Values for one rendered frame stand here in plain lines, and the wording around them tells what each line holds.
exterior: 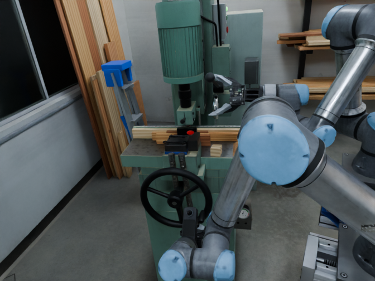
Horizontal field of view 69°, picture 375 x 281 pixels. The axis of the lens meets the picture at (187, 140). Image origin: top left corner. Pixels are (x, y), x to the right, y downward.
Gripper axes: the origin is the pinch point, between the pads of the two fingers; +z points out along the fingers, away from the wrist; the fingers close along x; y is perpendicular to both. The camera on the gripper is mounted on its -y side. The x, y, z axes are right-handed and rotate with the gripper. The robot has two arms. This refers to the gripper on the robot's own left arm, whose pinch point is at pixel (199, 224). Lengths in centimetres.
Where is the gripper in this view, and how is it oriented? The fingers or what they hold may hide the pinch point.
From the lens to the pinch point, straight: 108.3
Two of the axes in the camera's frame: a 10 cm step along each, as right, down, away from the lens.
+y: 0.2, 10.0, -0.4
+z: 2.5, 0.4, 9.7
